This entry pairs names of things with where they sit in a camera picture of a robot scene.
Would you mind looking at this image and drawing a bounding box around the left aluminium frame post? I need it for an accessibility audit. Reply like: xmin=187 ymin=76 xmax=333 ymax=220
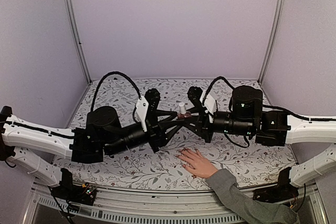
xmin=64 ymin=0 xmax=92 ymax=84

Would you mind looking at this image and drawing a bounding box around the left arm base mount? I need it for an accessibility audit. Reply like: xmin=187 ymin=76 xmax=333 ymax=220
xmin=51 ymin=168 xmax=97 ymax=206

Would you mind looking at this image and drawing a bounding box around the aluminium frame post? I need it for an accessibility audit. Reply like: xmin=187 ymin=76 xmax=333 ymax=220
xmin=258 ymin=0 xmax=285 ymax=85
xmin=64 ymin=0 xmax=92 ymax=84

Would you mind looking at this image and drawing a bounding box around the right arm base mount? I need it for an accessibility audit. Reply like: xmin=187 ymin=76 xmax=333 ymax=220
xmin=253 ymin=167 xmax=299 ymax=203

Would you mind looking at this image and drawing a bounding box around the grey sleeved forearm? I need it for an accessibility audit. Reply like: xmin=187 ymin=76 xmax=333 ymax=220
xmin=206 ymin=169 xmax=300 ymax=223

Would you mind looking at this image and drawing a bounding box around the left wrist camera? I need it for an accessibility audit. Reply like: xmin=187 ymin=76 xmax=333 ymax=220
xmin=135 ymin=88 xmax=160 ymax=132

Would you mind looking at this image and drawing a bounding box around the white nail polish cap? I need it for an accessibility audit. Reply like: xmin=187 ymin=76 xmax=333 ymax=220
xmin=178 ymin=102 xmax=186 ymax=114

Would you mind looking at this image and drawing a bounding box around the right aluminium frame post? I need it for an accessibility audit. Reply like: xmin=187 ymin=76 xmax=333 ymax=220
xmin=258 ymin=0 xmax=285 ymax=85

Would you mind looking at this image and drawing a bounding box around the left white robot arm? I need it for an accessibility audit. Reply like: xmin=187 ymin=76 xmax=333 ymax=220
xmin=2 ymin=106 xmax=182 ymax=164

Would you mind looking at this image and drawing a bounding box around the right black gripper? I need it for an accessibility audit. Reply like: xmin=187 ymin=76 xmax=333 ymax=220
xmin=178 ymin=107 xmax=254 ymax=144

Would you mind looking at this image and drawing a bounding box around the left black looped cable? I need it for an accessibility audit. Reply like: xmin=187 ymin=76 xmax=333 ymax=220
xmin=90 ymin=71 xmax=142 ymax=114

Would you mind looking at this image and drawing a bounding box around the black looped cable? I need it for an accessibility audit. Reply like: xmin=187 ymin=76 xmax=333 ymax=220
xmin=90 ymin=71 xmax=142 ymax=114
xmin=203 ymin=76 xmax=236 ymax=99

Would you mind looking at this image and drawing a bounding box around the floral patterned table mat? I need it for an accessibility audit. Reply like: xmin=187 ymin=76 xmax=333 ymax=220
xmin=54 ymin=77 xmax=296 ymax=191

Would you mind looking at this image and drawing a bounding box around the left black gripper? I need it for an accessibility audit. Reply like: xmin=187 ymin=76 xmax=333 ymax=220
xmin=104 ymin=110 xmax=185 ymax=157

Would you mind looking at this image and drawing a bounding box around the right black looped cable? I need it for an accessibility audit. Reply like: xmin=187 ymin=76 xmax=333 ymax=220
xmin=203 ymin=76 xmax=236 ymax=99

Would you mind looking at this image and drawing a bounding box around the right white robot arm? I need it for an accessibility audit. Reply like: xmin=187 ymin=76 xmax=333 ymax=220
xmin=184 ymin=86 xmax=335 ymax=201

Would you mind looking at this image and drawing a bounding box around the glitter nail polish bottle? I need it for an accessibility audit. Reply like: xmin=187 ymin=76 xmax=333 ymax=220
xmin=177 ymin=111 xmax=192 ymax=119

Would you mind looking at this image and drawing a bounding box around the slotted metal front rail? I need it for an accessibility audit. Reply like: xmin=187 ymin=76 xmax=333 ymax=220
xmin=23 ymin=182 xmax=329 ymax=224

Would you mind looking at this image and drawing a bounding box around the person's bare hand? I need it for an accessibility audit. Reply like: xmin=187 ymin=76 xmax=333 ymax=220
xmin=175 ymin=148 xmax=218 ymax=179

